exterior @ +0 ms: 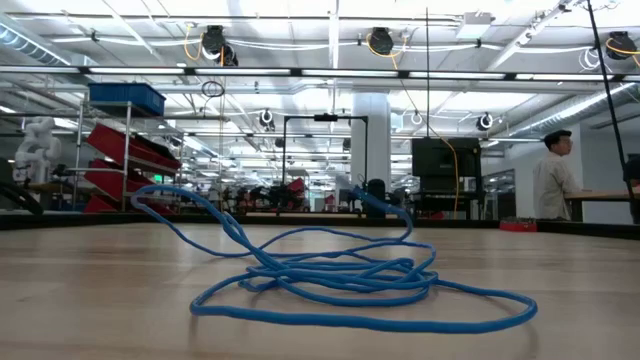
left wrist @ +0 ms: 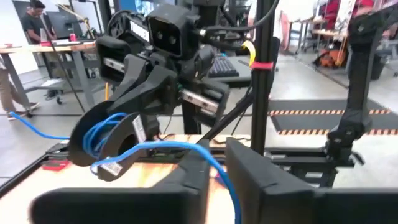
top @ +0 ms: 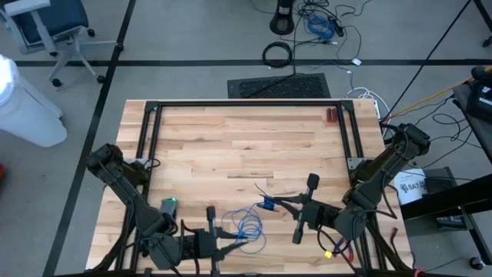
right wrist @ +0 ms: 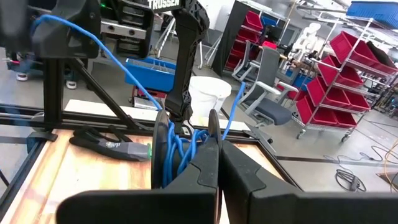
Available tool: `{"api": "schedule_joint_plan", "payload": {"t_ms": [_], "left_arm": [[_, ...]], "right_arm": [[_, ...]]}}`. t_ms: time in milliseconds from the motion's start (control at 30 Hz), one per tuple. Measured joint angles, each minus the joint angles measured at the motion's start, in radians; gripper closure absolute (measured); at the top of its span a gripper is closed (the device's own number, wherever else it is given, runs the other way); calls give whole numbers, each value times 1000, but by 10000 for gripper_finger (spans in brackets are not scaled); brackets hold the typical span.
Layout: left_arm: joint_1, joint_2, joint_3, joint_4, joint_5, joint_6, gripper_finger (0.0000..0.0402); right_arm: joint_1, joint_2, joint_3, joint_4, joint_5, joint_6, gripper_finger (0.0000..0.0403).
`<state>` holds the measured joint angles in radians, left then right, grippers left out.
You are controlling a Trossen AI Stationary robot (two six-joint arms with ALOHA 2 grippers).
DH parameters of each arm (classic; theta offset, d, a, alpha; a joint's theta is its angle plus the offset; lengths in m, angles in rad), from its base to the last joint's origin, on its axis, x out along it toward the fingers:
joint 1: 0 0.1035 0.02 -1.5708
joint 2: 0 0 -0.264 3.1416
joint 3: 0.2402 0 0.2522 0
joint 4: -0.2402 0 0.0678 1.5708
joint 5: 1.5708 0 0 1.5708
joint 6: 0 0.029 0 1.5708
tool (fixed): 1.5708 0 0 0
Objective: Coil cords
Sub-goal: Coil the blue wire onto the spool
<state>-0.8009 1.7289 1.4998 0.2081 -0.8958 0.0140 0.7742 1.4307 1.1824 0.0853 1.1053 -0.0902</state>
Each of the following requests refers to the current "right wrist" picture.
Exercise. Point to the black grey work glove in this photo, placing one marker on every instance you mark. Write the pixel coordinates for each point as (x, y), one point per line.
(118, 151)

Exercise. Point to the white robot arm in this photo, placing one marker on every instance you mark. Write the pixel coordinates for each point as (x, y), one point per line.
(306, 34)

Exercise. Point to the blue storage bin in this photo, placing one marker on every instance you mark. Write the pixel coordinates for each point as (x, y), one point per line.
(149, 74)
(373, 9)

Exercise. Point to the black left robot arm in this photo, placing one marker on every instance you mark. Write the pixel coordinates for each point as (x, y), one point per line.
(189, 46)

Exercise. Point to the white bin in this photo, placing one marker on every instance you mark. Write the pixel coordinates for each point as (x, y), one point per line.
(208, 93)

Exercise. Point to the metal shelf with red bins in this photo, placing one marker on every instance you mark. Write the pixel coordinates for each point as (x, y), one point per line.
(329, 93)

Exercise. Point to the grey office chair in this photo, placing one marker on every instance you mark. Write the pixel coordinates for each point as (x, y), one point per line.
(270, 113)
(246, 62)

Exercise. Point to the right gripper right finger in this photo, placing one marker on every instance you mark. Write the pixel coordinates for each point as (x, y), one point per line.
(311, 208)

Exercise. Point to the black rack with red bins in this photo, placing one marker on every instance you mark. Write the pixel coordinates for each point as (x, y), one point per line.
(252, 21)

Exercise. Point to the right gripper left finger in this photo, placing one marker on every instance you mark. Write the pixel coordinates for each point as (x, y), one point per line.
(140, 208)

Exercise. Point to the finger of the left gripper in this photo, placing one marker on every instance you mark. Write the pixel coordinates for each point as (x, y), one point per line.
(71, 34)
(14, 28)

